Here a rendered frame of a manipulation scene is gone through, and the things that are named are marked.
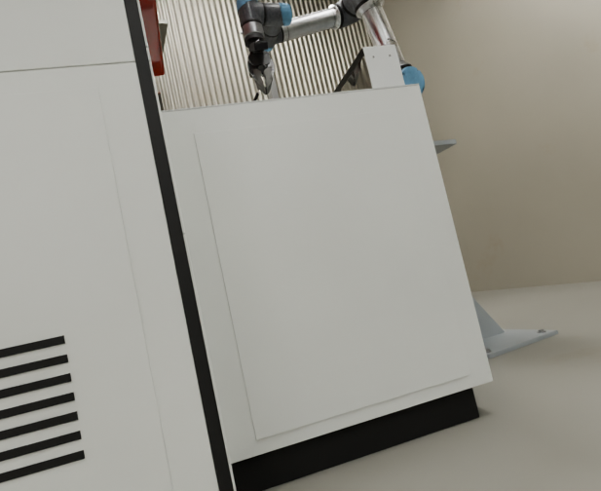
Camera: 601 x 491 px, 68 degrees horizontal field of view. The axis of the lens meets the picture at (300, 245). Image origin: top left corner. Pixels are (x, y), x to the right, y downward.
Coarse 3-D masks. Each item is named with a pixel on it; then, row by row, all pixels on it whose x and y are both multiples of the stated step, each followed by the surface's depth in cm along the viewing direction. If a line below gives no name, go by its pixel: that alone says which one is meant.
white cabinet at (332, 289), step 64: (192, 128) 95; (256, 128) 98; (320, 128) 101; (384, 128) 105; (192, 192) 93; (256, 192) 96; (320, 192) 99; (384, 192) 103; (192, 256) 91; (256, 256) 94; (320, 256) 97; (384, 256) 101; (448, 256) 105; (256, 320) 92; (320, 320) 95; (384, 320) 99; (448, 320) 102; (256, 384) 90; (320, 384) 94; (384, 384) 97; (448, 384) 101; (256, 448) 89; (320, 448) 95; (384, 448) 98
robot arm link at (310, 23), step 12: (324, 12) 177; (336, 12) 178; (300, 24) 173; (312, 24) 175; (324, 24) 178; (336, 24) 181; (348, 24) 183; (264, 36) 167; (276, 36) 167; (288, 36) 173; (300, 36) 176
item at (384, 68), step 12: (372, 48) 115; (384, 48) 116; (372, 60) 114; (384, 60) 115; (396, 60) 116; (372, 72) 114; (384, 72) 115; (396, 72) 115; (372, 84) 113; (384, 84) 114; (396, 84) 115
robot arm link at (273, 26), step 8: (264, 8) 155; (272, 8) 156; (280, 8) 156; (288, 8) 158; (264, 16) 155; (272, 16) 156; (280, 16) 157; (288, 16) 158; (264, 24) 158; (272, 24) 159; (280, 24) 160; (288, 24) 162; (264, 32) 165; (272, 32) 164
